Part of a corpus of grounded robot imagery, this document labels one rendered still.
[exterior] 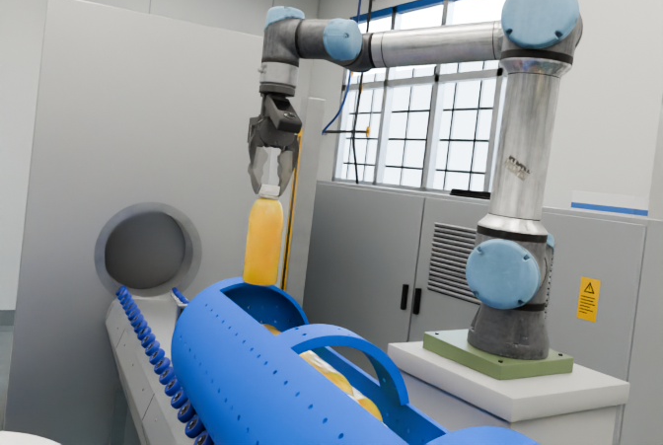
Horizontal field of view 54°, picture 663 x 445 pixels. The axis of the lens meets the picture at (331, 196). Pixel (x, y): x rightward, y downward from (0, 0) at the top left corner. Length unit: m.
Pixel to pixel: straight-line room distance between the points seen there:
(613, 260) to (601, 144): 1.33
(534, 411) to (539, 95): 0.51
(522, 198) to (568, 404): 0.36
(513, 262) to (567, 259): 1.43
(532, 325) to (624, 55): 2.57
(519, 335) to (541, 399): 0.14
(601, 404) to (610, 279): 1.15
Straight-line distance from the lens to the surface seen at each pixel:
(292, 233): 1.99
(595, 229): 2.44
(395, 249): 3.18
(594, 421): 1.32
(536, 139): 1.10
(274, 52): 1.28
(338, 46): 1.23
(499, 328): 1.24
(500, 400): 1.13
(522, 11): 1.11
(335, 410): 0.77
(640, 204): 2.62
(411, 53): 1.31
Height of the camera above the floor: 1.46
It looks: 1 degrees down
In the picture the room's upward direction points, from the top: 7 degrees clockwise
